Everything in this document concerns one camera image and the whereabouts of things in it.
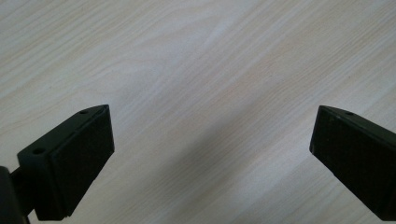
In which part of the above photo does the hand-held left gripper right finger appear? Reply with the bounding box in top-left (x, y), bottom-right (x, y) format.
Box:
top-left (308, 105), bottom-right (396, 222)

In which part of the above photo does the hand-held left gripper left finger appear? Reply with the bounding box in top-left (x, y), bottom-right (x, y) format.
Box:
top-left (16, 104), bottom-right (116, 222)

